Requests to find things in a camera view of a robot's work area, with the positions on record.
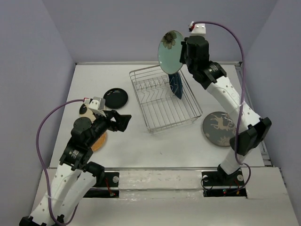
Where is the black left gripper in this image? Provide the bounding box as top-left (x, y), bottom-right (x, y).
top-left (87, 108), bottom-right (132, 146)

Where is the teal flower plate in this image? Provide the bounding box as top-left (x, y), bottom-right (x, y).
top-left (158, 30), bottom-right (184, 74)

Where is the dark blue patterned plate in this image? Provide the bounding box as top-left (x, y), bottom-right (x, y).
top-left (168, 72), bottom-right (183, 99)

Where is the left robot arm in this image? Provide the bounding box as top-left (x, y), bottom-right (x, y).
top-left (19, 110), bottom-right (132, 226)

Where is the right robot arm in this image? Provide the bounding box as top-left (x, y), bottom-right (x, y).
top-left (180, 36), bottom-right (272, 185)

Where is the black round plate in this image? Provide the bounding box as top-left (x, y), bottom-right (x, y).
top-left (103, 88), bottom-right (128, 109)

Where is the round bamboo wooden plate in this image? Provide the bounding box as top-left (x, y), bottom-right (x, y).
top-left (91, 132), bottom-right (107, 152)

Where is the cream plate with black mark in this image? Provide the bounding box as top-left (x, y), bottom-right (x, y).
top-left (79, 104), bottom-right (96, 122)

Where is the grey deer plate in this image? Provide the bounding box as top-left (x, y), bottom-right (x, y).
top-left (202, 111), bottom-right (236, 147)

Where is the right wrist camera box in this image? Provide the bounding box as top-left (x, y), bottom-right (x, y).
top-left (189, 21), bottom-right (206, 37)

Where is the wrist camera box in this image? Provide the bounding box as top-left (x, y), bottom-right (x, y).
top-left (88, 97), bottom-right (105, 117)
top-left (189, 21), bottom-right (206, 37)

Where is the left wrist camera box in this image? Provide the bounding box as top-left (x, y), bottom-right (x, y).
top-left (88, 97), bottom-right (105, 117)

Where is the steel wire dish rack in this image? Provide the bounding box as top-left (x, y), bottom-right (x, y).
top-left (129, 65), bottom-right (203, 134)

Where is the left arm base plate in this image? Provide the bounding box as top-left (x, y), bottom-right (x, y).
top-left (84, 171), bottom-right (119, 198)

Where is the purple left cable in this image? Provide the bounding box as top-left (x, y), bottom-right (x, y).
top-left (36, 98), bottom-right (87, 224)

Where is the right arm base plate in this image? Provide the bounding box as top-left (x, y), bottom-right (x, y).
top-left (200, 170), bottom-right (247, 198)

